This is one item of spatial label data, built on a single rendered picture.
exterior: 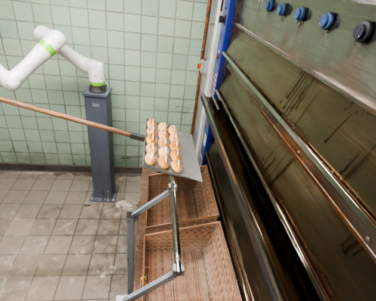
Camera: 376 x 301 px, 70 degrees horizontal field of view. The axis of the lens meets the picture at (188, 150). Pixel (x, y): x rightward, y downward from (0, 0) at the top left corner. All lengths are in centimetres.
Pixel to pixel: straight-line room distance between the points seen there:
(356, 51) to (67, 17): 242
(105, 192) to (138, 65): 134
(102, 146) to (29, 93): 94
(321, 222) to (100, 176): 234
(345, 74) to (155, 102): 231
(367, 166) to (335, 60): 32
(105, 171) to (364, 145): 243
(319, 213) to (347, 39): 48
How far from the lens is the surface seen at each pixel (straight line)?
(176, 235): 121
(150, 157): 148
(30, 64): 212
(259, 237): 92
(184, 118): 302
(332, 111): 87
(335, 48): 91
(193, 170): 162
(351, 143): 78
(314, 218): 91
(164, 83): 286
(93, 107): 250
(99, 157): 275
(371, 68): 78
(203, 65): 247
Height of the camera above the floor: 210
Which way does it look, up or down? 32 degrees down
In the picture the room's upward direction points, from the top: 8 degrees clockwise
